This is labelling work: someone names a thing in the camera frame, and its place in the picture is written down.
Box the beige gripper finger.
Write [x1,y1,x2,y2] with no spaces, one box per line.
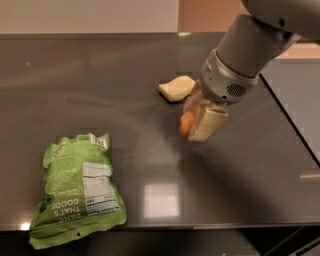
[183,80,211,113]
[188,105,228,142]

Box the orange fruit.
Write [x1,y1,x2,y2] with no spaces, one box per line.
[179,110,196,138]

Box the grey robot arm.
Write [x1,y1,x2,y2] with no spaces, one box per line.
[180,0,320,142]

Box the green rice chip bag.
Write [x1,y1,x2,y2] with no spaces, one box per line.
[29,133,127,250]

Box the yellow sponge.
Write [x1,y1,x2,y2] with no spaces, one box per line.
[158,76,195,102]

